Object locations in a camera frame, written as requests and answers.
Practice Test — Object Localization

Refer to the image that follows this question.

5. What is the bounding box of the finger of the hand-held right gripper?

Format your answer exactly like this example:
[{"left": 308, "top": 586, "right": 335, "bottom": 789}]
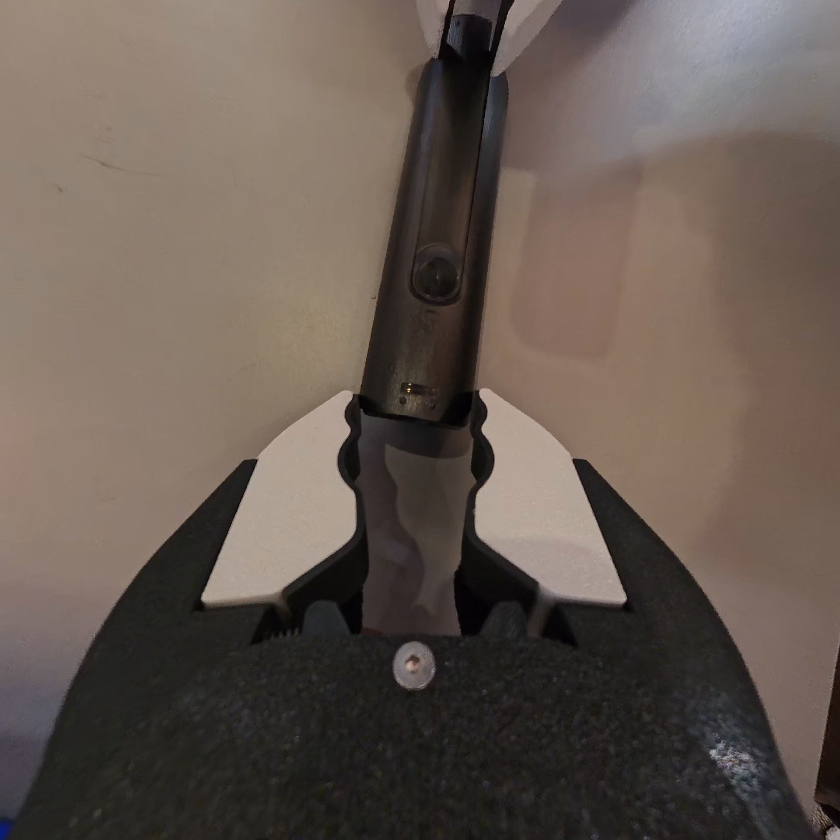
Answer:
[
  {"left": 486, "top": 0, "right": 563, "bottom": 74},
  {"left": 416, "top": 0, "right": 460, "bottom": 61}
]

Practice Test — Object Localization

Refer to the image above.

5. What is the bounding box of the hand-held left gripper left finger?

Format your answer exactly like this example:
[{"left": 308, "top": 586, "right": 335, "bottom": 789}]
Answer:
[{"left": 199, "top": 388, "right": 370, "bottom": 637}]

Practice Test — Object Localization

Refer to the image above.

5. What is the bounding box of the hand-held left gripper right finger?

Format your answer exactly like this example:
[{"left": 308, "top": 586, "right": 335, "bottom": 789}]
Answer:
[{"left": 454, "top": 387, "right": 630, "bottom": 637}]

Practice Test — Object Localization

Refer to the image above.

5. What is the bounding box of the black battery cover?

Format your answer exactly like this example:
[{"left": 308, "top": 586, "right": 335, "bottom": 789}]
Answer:
[{"left": 408, "top": 62, "right": 492, "bottom": 308}]

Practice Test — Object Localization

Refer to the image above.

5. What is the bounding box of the black remote control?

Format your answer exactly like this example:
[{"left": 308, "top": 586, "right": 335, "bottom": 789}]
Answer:
[{"left": 360, "top": 12, "right": 511, "bottom": 454}]

